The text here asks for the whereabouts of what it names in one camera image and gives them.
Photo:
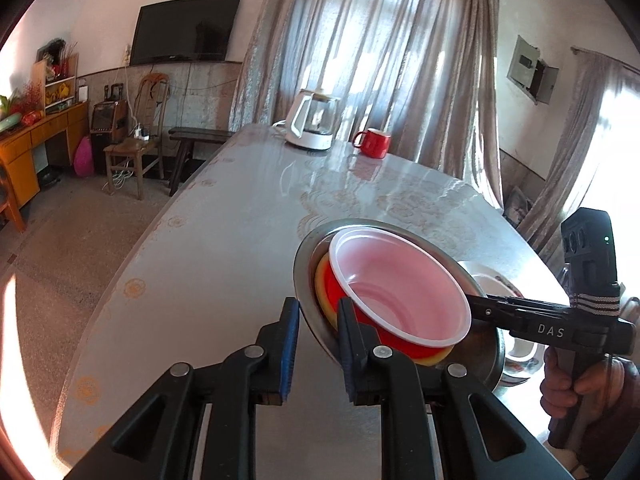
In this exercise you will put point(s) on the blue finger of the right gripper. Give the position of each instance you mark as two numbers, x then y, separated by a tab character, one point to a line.
495	312

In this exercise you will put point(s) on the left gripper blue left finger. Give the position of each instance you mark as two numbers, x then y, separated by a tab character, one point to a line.
279	341

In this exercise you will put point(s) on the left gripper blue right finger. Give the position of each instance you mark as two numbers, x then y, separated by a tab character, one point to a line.
363	374

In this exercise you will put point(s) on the yellow plastic bowl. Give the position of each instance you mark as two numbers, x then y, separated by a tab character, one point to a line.
328	292

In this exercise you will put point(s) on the stainless steel bowl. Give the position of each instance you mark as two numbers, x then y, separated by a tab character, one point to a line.
482	351

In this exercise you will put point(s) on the red plastic bowl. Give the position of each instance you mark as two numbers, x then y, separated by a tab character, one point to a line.
400	286

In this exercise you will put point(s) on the person's right hand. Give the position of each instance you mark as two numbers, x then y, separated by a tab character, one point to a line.
605	383

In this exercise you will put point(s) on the red enamel mug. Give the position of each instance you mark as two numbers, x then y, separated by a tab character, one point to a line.
372	143

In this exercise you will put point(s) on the white glass electric kettle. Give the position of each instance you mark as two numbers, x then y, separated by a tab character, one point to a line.
311	121

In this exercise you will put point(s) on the dark wooden bench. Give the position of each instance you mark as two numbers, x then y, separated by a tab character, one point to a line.
187	138

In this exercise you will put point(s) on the wooden chair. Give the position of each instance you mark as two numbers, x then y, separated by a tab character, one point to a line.
142	150

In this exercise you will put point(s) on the side window curtain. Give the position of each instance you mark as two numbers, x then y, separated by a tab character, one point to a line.
599	80

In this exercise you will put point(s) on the pink bag on floor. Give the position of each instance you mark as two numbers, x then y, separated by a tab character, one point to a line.
83	160

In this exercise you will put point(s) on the beige sheer curtain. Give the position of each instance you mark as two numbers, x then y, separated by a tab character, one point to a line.
424	71

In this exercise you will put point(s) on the orange wooden cabinet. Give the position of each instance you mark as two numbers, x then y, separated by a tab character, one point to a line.
51	142

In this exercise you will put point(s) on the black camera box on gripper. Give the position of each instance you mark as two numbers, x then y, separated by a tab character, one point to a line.
589	252

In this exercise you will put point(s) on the wall electrical box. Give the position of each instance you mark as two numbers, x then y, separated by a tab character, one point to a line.
531	74

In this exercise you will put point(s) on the black wall television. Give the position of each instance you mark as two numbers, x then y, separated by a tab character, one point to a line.
183	31

